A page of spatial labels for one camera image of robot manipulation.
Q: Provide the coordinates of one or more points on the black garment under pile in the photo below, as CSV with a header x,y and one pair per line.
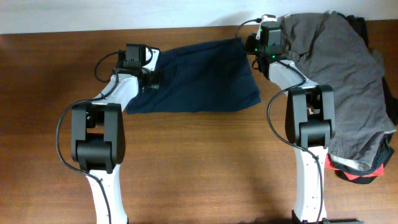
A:
x,y
384,152

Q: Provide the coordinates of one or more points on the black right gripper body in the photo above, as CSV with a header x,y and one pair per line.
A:
x,y
253,45

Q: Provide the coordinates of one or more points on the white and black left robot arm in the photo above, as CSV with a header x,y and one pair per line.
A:
x,y
98,141

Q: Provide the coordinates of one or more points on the grey shorts on pile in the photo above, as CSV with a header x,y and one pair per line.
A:
x,y
329,51

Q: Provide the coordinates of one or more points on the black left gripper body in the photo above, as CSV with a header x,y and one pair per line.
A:
x,y
153,78

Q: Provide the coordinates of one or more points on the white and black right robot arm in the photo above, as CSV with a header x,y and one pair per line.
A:
x,y
309,127

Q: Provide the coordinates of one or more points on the navy blue shorts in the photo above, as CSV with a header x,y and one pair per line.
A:
x,y
211,76

